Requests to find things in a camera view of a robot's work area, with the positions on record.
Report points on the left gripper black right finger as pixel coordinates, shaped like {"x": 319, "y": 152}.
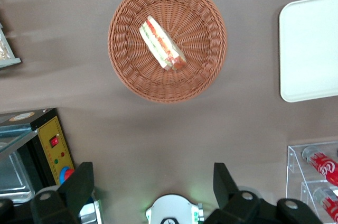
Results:
{"x": 224, "y": 184}

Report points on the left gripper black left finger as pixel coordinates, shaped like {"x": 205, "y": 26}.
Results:
{"x": 78, "y": 181}

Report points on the layered sandwich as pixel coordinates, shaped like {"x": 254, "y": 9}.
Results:
{"x": 161, "y": 43}

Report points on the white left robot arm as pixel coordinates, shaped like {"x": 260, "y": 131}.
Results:
{"x": 171, "y": 208}

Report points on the cream plastic serving tray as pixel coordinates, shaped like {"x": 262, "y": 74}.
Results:
{"x": 309, "y": 49}

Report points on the round brown wicker basket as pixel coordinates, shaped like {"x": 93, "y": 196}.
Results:
{"x": 195, "y": 18}

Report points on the black food warmer yellow panel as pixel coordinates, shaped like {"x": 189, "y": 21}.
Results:
{"x": 50, "y": 134}

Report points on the steel warmer pan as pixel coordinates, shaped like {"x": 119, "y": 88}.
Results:
{"x": 13, "y": 179}

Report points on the clear acrylic bottle rack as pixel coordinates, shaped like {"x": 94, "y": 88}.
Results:
{"x": 295, "y": 171}

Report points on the red cola bottle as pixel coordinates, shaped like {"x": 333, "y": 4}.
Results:
{"x": 320, "y": 164}
{"x": 328, "y": 203}

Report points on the grey snack display rack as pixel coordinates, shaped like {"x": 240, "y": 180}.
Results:
{"x": 10, "y": 61}

